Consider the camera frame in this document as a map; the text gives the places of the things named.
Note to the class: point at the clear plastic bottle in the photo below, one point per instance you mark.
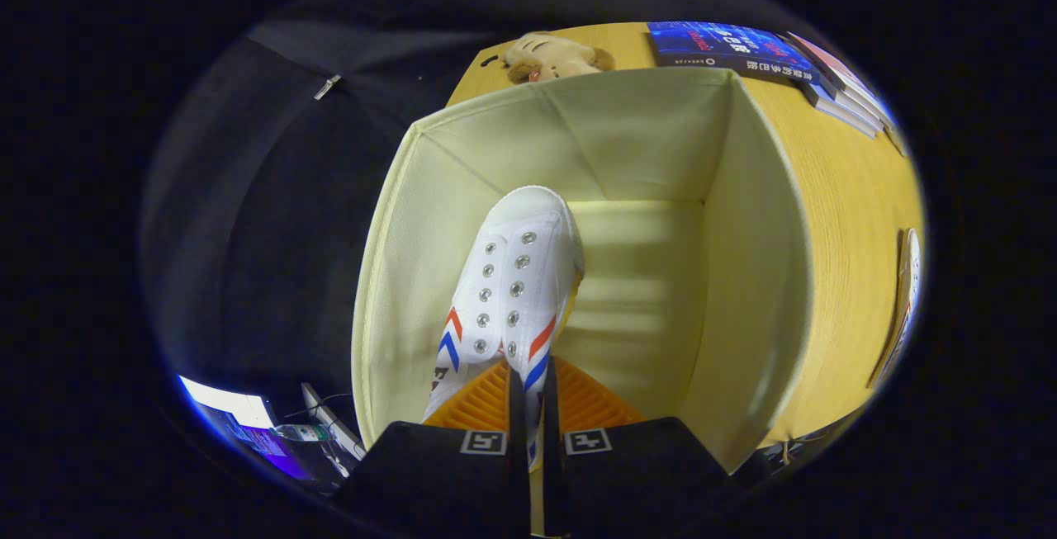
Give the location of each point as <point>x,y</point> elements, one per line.
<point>301,432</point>

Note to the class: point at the tan plush dog toy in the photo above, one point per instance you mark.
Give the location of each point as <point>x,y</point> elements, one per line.
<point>553,56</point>

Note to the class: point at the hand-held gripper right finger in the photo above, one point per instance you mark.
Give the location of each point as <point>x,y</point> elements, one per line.
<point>636,473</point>

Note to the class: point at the pale blue book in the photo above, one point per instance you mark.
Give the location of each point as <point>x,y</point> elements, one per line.
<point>838,112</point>

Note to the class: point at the lit computer monitor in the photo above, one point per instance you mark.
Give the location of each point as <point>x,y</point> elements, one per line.
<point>231,407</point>

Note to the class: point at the pink cover book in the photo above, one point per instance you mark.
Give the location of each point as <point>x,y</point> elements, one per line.
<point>834,68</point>

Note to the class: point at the white book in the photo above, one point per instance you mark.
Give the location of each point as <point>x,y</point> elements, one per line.
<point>855,103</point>

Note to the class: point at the cream fabric storage box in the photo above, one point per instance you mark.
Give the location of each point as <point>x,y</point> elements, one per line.
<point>644,151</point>

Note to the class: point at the white striped canvas shoe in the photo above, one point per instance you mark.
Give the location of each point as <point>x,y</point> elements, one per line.
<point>516,275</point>
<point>912,291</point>

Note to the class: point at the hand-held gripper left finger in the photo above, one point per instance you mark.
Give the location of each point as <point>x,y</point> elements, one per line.
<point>446,473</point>

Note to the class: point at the dark blue book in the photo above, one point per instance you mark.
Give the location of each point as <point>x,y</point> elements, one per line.
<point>718,44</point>

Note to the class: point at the silver clip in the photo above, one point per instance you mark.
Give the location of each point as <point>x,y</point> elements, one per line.
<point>327,87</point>

